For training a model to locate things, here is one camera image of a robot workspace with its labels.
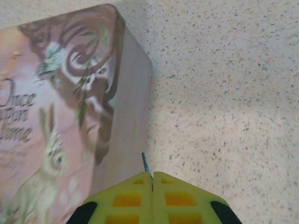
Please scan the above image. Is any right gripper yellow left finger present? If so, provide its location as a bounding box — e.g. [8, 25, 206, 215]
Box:
[66, 172, 154, 224]

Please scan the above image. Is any pink illustrated tin box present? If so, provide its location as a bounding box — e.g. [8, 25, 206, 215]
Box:
[0, 3, 154, 224]

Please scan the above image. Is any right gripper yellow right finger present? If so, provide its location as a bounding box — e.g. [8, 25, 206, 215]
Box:
[152, 171, 243, 224]

